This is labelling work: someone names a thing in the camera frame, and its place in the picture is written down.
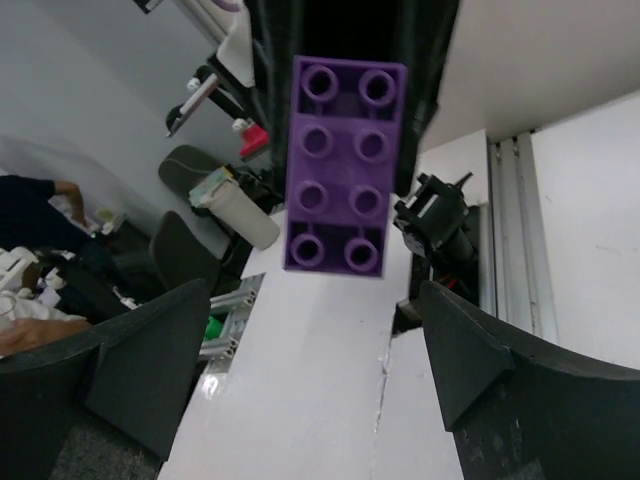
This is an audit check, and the aluminium rail frame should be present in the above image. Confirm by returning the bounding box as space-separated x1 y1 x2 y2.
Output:
488 132 559 343

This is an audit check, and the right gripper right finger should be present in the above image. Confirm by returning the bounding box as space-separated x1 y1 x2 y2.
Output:
419 282 639 479

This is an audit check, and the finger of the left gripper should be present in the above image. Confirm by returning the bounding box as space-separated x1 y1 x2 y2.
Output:
395 0 460 195
247 1 300 194

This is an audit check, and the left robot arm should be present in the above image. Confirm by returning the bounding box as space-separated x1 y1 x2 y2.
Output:
248 1 479 301

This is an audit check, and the purple curved lego brick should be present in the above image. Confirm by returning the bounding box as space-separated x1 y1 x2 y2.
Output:
284 56 407 277

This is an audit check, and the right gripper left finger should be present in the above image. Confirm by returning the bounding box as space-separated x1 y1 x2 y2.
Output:
1 280 210 479

